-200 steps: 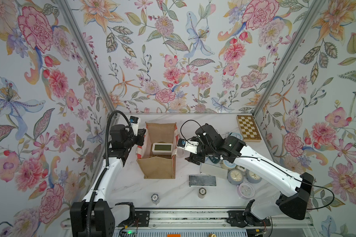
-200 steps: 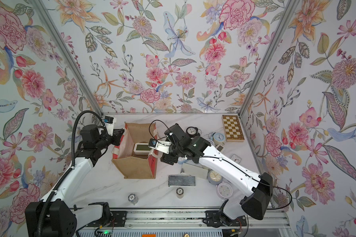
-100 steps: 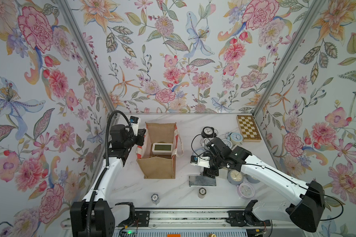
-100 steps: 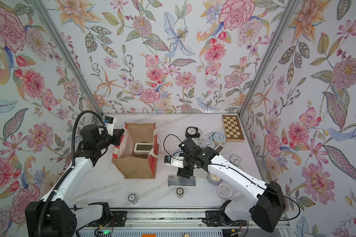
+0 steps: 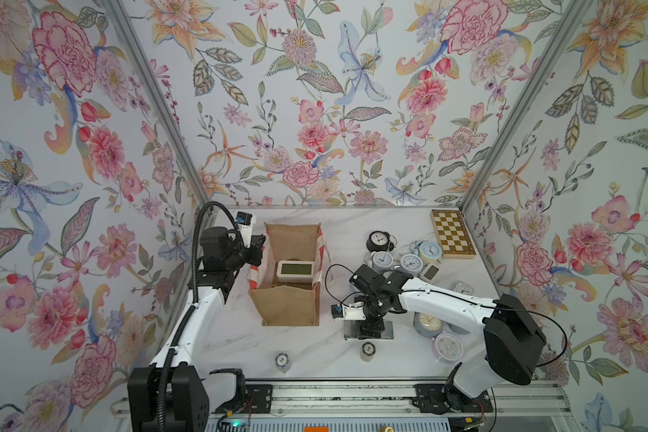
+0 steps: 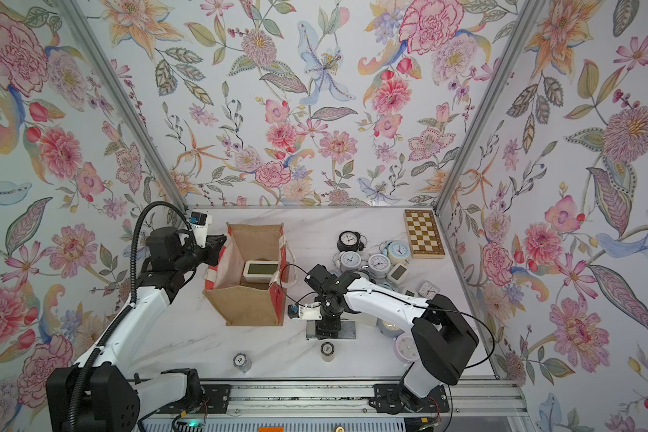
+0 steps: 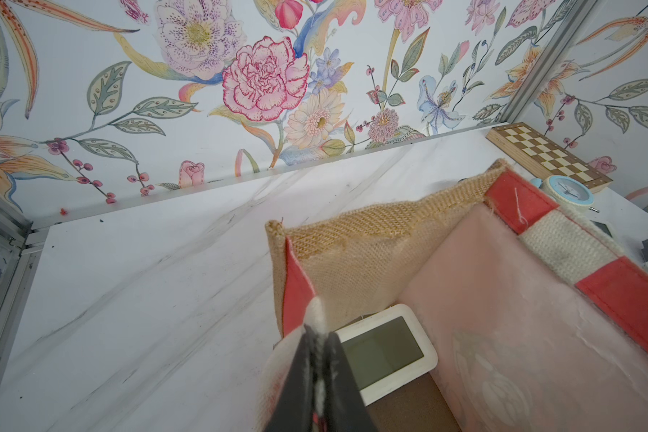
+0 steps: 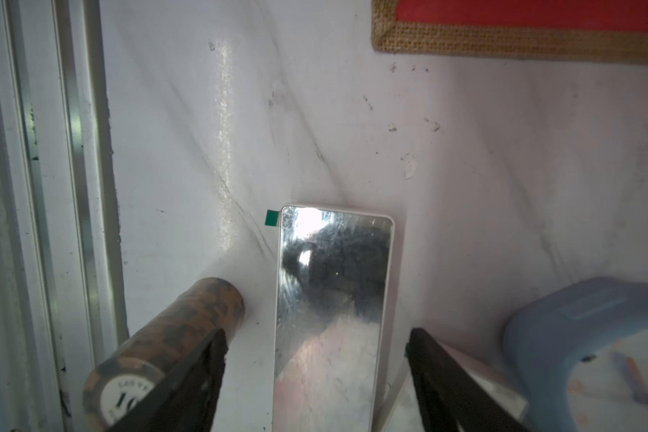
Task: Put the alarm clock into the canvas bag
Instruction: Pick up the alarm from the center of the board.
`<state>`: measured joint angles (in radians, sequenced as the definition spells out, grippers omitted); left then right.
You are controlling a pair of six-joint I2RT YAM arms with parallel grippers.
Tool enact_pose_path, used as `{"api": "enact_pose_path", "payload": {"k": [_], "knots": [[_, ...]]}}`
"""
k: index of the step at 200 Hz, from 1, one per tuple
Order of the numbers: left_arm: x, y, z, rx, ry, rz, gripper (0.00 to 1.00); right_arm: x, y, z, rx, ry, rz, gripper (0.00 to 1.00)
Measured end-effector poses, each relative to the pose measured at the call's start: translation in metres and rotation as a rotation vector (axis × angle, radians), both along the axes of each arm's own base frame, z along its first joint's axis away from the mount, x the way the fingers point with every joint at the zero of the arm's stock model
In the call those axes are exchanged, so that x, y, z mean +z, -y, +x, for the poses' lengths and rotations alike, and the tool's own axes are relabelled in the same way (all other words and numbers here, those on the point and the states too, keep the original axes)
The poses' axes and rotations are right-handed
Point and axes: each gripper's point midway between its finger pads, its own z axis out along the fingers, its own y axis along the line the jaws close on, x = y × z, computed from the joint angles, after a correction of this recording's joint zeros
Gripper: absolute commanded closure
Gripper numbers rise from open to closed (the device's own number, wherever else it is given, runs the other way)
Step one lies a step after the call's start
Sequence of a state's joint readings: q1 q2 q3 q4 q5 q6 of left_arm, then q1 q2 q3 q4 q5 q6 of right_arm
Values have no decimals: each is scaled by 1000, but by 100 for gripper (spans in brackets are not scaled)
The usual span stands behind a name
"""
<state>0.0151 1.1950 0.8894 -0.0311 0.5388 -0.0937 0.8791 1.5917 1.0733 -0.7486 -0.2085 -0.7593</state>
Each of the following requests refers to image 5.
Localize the grey rectangular mirror clock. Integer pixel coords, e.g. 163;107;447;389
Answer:
343;320;394;340

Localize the white digital alarm clock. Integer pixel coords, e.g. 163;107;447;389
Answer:
276;260;316;284

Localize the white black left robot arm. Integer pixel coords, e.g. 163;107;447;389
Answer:
127;201;266;431

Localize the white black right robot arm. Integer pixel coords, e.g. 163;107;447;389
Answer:
331;265;547;400

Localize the white round alarm clock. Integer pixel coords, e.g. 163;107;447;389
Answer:
365;251;395;274

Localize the silver round alarm clock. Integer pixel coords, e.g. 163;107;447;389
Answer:
399;253;425;277

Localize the black twin bell alarm clock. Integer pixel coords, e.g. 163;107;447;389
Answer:
365;230;395;253

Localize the small white square clock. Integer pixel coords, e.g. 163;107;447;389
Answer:
419;263;440;284

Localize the grey round alarm clock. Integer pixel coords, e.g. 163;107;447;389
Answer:
413;312;444;338

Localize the light blue twin bell clock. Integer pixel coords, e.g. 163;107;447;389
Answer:
410;240;443;265

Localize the small silver cylinder clock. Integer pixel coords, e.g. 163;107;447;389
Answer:
275;353;291;374

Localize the pink round alarm clock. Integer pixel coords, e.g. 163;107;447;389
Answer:
431;332;464;364

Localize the wooden chess board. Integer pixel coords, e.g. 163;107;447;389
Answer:
430;209;477;259

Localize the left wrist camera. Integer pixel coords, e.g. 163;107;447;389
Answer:
235;212;257;248

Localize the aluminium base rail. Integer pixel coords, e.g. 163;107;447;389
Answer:
111;379;573;419

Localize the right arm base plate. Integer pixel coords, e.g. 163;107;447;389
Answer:
411;383;494;415

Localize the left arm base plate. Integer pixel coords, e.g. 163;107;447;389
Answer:
212;383;274;415

